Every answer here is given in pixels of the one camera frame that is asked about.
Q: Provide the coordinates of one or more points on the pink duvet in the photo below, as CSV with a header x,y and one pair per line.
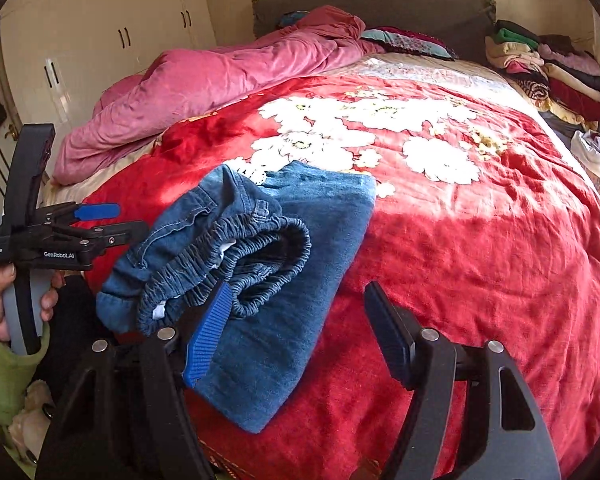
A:
x,y
205,85

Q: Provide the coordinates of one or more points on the pile of folded clothes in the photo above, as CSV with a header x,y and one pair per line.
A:
x,y
555,75

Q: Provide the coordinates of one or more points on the cream wardrobe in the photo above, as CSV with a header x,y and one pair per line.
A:
x,y
105,10

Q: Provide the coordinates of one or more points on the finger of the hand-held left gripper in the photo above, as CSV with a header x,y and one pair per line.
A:
x,y
97,211
125,234

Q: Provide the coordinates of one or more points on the grey headboard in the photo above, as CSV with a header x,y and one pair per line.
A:
x,y
405,10

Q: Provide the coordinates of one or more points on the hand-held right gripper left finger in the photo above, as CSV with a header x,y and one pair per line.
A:
x,y
205,340

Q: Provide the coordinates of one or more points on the red floral blanket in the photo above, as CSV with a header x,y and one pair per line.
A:
x,y
480,260

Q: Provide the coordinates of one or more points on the person's left forearm green sleeve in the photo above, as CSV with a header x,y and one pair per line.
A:
x,y
5,375

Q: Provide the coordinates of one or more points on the white crumpled garment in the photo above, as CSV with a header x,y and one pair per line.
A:
x,y
597,157

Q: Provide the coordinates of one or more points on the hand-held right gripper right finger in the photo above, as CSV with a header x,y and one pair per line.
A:
x,y
390,340

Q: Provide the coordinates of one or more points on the floral pillow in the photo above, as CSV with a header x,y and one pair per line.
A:
x,y
410,41

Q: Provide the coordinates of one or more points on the blue denim pants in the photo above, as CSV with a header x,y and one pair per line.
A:
x,y
300,240

